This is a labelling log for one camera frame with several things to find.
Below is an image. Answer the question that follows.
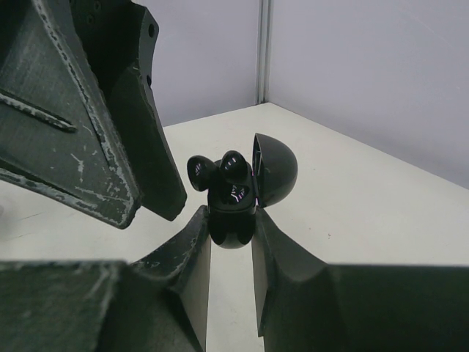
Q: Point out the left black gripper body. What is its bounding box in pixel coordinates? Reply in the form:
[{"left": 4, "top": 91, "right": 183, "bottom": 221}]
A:
[{"left": 70, "top": 1, "right": 159, "bottom": 109}]

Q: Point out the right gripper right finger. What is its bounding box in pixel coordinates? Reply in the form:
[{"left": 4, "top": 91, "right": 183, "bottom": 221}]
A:
[{"left": 251, "top": 209, "right": 366, "bottom": 351}]

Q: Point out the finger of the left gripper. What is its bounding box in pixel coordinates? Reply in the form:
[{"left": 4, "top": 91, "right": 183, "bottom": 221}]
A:
[
  {"left": 106, "top": 66, "right": 187, "bottom": 221},
  {"left": 1, "top": 1, "right": 141, "bottom": 229}
]

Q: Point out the black earbud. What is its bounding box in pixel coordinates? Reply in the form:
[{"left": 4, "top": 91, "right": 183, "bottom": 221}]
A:
[
  {"left": 219, "top": 150, "right": 248, "bottom": 183},
  {"left": 187, "top": 155, "right": 219, "bottom": 191}
]

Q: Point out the left aluminium frame post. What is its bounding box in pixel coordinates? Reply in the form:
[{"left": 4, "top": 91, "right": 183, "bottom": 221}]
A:
[{"left": 256, "top": 0, "right": 274, "bottom": 104}]

